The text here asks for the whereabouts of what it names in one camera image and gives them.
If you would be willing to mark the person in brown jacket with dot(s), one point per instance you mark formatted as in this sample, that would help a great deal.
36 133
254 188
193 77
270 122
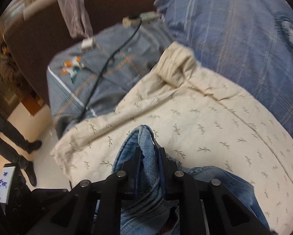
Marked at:
12 76

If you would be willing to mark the grey cloth on headboard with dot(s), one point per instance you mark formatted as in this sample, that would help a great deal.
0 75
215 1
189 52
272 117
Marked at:
76 17

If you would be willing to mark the blue plaid duvet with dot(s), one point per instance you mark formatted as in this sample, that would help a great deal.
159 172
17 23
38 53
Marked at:
249 42

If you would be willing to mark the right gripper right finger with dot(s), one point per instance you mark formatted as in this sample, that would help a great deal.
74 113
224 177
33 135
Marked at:
205 208

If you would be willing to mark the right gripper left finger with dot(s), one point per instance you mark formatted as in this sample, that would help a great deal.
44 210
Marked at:
93 208

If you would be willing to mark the white power adapter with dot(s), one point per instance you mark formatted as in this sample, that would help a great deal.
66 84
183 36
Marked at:
88 43

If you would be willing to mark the cream leaf-print quilt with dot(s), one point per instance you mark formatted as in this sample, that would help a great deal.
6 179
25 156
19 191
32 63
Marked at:
201 119

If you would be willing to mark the white labelled box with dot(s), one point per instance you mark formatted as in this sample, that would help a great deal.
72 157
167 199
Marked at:
6 178

